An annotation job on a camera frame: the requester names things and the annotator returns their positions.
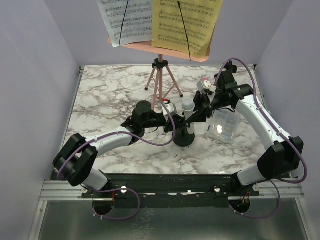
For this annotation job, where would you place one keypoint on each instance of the aluminium frame rail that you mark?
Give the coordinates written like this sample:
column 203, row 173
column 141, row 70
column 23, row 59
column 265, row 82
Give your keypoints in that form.
column 63, row 191

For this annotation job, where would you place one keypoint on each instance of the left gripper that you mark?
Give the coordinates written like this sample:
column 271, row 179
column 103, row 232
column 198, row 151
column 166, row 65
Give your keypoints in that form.
column 177, row 120

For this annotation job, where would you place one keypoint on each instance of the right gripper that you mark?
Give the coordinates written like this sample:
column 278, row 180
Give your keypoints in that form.
column 205, row 107

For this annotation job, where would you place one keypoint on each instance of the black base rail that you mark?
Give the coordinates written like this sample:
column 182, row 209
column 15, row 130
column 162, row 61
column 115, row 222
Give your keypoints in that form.
column 130, row 191

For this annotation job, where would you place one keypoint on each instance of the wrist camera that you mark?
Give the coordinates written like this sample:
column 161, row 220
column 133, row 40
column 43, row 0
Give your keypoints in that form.
column 168, row 108
column 206, row 88

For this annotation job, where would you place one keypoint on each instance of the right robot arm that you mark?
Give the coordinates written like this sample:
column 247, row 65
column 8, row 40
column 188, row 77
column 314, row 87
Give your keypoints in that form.
column 283, row 153

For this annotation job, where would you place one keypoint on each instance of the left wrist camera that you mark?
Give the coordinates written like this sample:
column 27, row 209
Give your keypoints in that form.
column 168, row 108

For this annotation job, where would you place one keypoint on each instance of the pink tripod music stand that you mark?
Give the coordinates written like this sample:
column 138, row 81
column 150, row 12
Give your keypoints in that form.
column 158, row 67

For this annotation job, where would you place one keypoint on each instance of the black microphone stand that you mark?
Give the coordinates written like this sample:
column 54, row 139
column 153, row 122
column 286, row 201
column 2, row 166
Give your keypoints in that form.
column 185, row 132
column 229, row 66

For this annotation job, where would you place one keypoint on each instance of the white sheet music page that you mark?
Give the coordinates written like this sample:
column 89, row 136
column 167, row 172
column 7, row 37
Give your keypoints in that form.
column 127, row 21

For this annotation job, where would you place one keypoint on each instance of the clear plastic compartment box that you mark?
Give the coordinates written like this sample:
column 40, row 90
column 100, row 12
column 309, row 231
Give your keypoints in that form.
column 223, row 125

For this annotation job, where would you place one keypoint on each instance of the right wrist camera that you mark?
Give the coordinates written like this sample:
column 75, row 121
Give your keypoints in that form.
column 206, row 88

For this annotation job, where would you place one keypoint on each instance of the white microphone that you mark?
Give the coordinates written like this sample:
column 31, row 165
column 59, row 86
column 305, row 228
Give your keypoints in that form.
column 188, row 106

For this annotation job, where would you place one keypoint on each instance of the yellow sheet music page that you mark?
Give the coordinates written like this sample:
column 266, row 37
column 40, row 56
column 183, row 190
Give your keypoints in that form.
column 186, row 26

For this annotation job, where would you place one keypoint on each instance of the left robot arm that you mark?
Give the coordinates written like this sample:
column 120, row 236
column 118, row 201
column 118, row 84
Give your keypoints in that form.
column 74, row 163

